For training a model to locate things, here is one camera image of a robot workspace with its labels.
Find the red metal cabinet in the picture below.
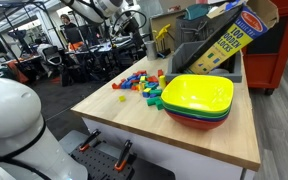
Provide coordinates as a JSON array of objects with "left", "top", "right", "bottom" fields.
[{"left": 242, "top": 0, "right": 288, "bottom": 96}]

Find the wooden blocks cardboard box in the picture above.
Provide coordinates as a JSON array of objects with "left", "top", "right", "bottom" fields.
[{"left": 177, "top": 0, "right": 280, "bottom": 75}]

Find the teal bag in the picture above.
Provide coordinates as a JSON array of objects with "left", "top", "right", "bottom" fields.
[{"left": 183, "top": 3, "right": 212, "bottom": 21}]

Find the orange black bar clamp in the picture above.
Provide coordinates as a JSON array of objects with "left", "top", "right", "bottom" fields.
[
  {"left": 78, "top": 129, "right": 102, "bottom": 153},
  {"left": 114, "top": 139, "right": 133, "bottom": 172}
]

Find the gray plastic bin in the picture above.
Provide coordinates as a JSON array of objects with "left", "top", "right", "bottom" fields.
[{"left": 165, "top": 40, "right": 243, "bottom": 84}]

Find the brown cardboard panel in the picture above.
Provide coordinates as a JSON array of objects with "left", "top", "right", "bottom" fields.
[{"left": 149, "top": 9, "right": 188, "bottom": 53}]

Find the black perforated pegboard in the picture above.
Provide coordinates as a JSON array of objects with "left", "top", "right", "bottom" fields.
[{"left": 69, "top": 141, "right": 135, "bottom": 180}]

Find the yellow wooden cylinder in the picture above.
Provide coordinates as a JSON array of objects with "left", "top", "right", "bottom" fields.
[{"left": 158, "top": 75, "right": 167, "bottom": 90}]

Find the silver metal cup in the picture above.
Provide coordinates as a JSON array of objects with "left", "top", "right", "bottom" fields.
[{"left": 144, "top": 40, "right": 158, "bottom": 61}]

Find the yellow hand tool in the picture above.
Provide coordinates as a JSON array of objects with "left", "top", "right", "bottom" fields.
[{"left": 153, "top": 23, "right": 172, "bottom": 56}]

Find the blue plastic bowl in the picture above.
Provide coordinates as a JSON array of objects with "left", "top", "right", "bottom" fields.
[{"left": 163, "top": 105, "right": 232, "bottom": 122}]

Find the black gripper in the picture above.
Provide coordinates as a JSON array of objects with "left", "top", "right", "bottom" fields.
[{"left": 125, "top": 16, "right": 146, "bottom": 50}]

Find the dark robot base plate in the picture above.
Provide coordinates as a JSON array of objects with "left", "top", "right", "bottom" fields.
[{"left": 57, "top": 129, "right": 177, "bottom": 180}]

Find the green wooden cube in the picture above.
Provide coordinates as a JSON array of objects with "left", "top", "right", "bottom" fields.
[{"left": 155, "top": 99, "right": 165, "bottom": 111}]

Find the person in dark shirt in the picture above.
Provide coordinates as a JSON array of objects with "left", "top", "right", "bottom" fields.
[{"left": 59, "top": 13, "right": 85, "bottom": 51}]

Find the black white office chair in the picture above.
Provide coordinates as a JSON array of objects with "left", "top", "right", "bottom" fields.
[{"left": 42, "top": 45, "right": 63, "bottom": 67}]

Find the green plastic bowl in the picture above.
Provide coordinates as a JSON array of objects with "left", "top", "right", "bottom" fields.
[{"left": 162, "top": 101, "right": 233, "bottom": 119}]

